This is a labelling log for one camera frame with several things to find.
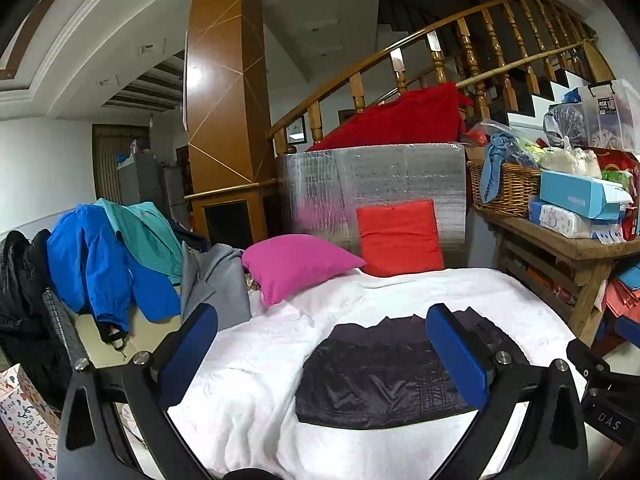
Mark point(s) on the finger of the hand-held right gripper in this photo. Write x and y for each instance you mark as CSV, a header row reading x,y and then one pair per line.
x,y
587,367

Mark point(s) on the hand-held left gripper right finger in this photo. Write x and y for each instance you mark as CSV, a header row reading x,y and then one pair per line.
x,y
457,360

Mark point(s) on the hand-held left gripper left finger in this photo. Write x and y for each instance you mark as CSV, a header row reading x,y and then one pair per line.
x,y
187,355

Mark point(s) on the black jacket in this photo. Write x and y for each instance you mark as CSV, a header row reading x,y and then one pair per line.
x,y
380,385

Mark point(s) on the cream sofa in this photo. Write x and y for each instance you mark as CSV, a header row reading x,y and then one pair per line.
x,y
145,335

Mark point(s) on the grey coat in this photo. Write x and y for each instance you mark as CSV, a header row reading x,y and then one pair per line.
x,y
215,285

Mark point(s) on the stack of orange cloths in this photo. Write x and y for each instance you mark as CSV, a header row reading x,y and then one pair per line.
x,y
622,300

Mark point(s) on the white blanket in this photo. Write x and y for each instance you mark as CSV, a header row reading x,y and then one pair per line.
x,y
270,350

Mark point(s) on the folded blue cloth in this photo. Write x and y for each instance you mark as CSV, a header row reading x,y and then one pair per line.
x,y
631,275

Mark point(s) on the navy garment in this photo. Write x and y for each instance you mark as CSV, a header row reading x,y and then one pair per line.
x,y
192,237

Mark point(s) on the teal jacket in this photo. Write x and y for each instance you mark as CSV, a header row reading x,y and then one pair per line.
x,y
150,240

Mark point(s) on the wooden table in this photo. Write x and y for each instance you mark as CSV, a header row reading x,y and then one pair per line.
x,y
550,250

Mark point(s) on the small blue white boxes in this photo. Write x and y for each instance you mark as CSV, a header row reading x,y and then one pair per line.
x,y
610,234

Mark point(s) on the blue jacket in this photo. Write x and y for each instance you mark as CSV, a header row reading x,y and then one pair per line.
x,y
90,260

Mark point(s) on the red pillow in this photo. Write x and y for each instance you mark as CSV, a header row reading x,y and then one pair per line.
x,y
400,235

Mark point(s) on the magenta pillow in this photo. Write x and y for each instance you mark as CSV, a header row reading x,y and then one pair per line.
x,y
295,265

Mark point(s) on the white tissue pack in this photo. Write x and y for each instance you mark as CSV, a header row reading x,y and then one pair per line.
x,y
565,220

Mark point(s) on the black coat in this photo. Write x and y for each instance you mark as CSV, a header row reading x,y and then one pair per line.
x,y
25,310

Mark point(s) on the blue cardboard box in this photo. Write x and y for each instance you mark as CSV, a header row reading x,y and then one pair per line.
x,y
570,195

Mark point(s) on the patterned paper bag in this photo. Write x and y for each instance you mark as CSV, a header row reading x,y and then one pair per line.
x,y
25,425

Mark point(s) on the wicker basket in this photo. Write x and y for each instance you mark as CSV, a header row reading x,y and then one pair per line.
x,y
510,190

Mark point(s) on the grey refrigerator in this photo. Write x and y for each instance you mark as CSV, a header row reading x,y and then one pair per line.
x,y
137,180

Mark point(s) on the silver foil panel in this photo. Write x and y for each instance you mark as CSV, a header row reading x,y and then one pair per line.
x,y
380,170

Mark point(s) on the white plastic bag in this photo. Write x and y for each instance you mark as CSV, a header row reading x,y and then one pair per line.
x,y
570,160

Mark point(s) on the red gift bag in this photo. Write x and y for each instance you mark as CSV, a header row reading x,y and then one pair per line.
x,y
615,160

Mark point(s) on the brown curtain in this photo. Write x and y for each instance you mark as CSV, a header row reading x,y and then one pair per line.
x,y
107,160

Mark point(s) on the dark patterned bag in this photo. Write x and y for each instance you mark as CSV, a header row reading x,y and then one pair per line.
x,y
565,122

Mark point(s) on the clear plastic storage box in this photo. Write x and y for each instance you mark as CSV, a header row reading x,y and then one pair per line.
x,y
615,120

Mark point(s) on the red cloth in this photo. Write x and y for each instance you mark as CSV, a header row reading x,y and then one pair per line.
x,y
400,115

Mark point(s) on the wooden pillar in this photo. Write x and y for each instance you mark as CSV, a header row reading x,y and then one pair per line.
x,y
225,85

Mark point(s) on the wooden stair railing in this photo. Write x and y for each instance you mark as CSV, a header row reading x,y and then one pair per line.
x,y
358,91

